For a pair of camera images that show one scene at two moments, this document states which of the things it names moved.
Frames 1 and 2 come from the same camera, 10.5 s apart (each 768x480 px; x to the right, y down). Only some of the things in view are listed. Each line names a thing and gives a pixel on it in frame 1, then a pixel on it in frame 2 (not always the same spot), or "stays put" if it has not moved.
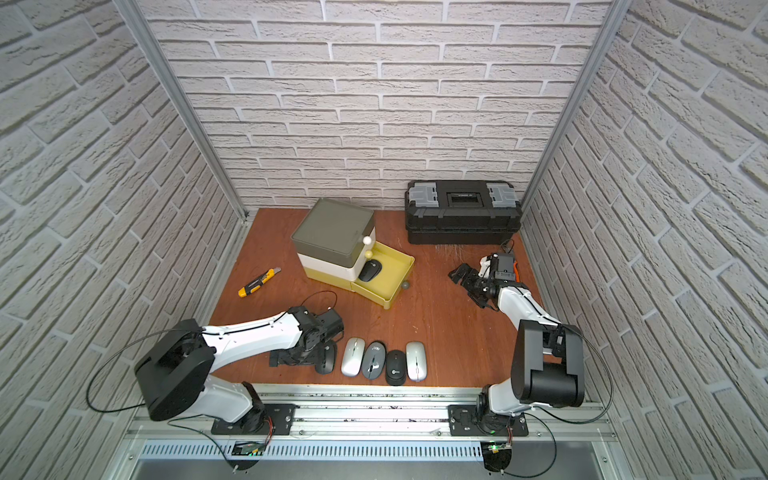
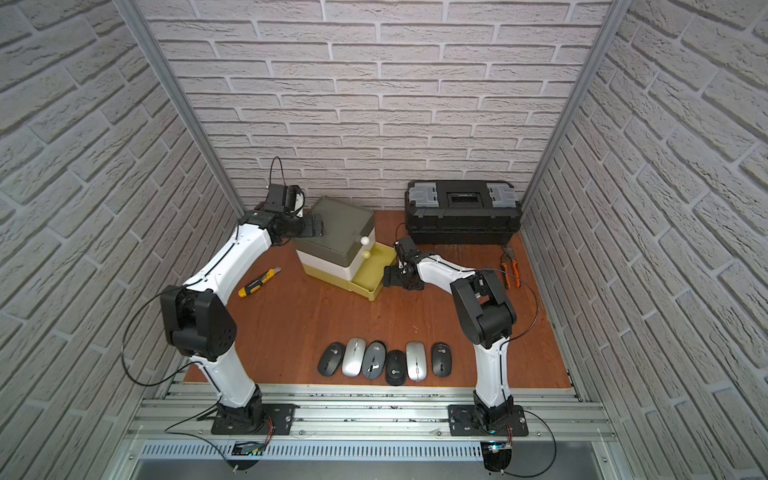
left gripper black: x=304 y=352 → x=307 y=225
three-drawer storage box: x=336 y=244 stays put
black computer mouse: x=395 y=367 stays put
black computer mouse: x=369 y=270 → x=441 y=359
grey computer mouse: x=373 y=360 stays put
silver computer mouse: x=353 y=356 stays put
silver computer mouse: x=416 y=361 stays put
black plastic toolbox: x=462 y=212 stays put
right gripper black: x=468 y=283 → x=392 y=277
